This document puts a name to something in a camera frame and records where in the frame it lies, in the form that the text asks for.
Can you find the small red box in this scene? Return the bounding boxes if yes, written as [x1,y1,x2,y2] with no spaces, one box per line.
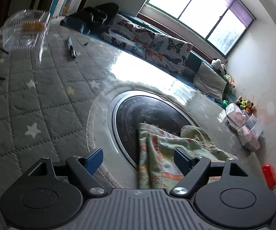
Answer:
[262,164,276,190]

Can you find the grey pillow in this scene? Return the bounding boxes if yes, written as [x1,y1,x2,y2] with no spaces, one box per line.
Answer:
[192,61,227,104]

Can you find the yellow bread piece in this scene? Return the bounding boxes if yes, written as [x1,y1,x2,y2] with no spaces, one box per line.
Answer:
[20,20,45,32]

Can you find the teal sofa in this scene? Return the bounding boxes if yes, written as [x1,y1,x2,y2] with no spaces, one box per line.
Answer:
[63,13,235,106]

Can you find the panda plush toy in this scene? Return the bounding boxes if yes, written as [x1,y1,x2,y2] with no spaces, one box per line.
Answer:
[211,57,226,74]

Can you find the round black stove plate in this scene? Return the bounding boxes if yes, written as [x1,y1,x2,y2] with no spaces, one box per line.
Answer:
[107,90,199,171]

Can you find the green printed garment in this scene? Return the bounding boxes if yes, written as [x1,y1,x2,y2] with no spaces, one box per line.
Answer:
[138,123,238,189]

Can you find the black pen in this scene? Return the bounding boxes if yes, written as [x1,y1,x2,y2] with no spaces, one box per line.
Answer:
[67,36,77,58]

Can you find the blue white toy cabinet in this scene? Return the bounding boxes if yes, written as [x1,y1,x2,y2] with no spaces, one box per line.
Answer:
[49,0,73,19]

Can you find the black bag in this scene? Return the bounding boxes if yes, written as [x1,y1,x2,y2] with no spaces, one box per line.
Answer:
[59,2,119,35]

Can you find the clear plastic clamshell container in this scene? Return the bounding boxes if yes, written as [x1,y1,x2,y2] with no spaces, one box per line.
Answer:
[2,9,51,67]

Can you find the green orange plush toys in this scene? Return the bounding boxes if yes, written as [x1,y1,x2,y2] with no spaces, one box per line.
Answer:
[238,95,257,115]

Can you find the green framed window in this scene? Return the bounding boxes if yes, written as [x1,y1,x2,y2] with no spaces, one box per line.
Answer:
[143,0,256,58]

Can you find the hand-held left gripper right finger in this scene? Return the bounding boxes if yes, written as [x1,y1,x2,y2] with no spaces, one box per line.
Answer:
[170,148,250,197]

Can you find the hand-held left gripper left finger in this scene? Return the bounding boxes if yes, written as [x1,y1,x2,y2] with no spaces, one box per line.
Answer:
[23,147,107,197]

